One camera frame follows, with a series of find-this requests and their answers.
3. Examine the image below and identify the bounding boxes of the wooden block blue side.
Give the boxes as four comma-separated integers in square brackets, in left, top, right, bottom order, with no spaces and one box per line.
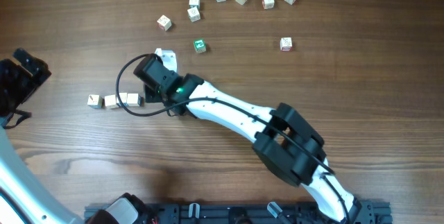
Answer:
[126,93,142,107]

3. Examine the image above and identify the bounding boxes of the right camera cable black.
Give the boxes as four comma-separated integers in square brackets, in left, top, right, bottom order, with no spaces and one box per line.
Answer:
[115,53,351,224]

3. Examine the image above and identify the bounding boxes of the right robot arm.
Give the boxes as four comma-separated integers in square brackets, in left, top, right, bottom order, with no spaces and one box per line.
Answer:
[134,53,361,223]

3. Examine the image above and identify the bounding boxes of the wooden block blue edge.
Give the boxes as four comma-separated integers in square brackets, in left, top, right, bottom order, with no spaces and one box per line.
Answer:
[189,0,200,10]

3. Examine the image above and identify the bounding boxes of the green letter wooden block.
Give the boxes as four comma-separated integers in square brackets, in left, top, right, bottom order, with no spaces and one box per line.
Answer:
[193,39,207,53]

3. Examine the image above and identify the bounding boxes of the wooden block red base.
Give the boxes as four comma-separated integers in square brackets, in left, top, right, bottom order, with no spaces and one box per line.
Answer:
[280,37,293,51]

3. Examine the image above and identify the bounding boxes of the plain wooden block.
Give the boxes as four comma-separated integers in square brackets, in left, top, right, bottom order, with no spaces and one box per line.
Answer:
[187,7,200,22]
[116,92,128,107]
[104,94,119,110]

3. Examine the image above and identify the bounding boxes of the wooden block red underside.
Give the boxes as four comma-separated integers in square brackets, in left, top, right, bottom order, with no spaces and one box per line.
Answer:
[157,15,172,31]

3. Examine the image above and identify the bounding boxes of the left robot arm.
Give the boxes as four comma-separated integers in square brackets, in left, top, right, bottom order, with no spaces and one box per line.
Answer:
[1,48,157,224]

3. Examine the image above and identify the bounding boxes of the wooden block red side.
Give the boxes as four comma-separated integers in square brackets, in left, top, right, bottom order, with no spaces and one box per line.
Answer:
[262,0,275,10]

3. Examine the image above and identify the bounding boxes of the wooden block hammer picture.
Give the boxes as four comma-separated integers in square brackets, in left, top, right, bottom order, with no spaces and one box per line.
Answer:
[87,94,103,108]

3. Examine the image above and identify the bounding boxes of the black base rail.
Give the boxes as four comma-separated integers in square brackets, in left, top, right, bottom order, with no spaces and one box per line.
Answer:
[83,201,393,224]

